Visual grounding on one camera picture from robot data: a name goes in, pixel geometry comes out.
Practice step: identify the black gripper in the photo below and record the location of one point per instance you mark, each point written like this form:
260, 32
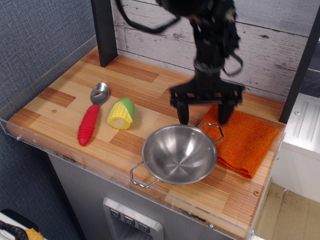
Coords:
206, 88

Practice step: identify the stainless steel two-handled bowl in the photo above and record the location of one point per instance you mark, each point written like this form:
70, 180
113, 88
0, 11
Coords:
178, 154

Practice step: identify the orange towel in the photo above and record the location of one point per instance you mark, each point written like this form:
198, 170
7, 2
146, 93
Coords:
246, 141

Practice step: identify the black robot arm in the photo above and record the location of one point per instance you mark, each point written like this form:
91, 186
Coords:
216, 38

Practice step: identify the yellow green toy corn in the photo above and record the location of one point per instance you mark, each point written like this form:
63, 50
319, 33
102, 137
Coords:
122, 114

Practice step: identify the white toy sink unit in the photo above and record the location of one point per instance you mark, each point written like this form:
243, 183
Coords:
297, 164

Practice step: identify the silver dispenser button panel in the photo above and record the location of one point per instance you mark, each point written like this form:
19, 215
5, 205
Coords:
126, 223

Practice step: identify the grey toy fridge cabinet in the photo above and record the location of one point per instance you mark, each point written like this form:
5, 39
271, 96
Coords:
85, 192

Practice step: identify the yellow toy at corner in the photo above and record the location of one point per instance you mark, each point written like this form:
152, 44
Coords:
32, 234

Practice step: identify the clear acrylic guard rail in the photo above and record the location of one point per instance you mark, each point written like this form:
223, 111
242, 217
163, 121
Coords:
47, 116

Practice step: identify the red-handled metal spoon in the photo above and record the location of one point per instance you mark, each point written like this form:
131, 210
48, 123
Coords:
99, 94

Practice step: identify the black right shelf post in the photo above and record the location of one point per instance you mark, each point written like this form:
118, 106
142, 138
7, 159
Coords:
304, 63

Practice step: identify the black shelf post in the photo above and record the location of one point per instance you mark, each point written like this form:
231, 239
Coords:
104, 31
304, 63

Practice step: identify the black left shelf post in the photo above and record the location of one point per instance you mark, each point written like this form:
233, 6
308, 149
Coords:
104, 31

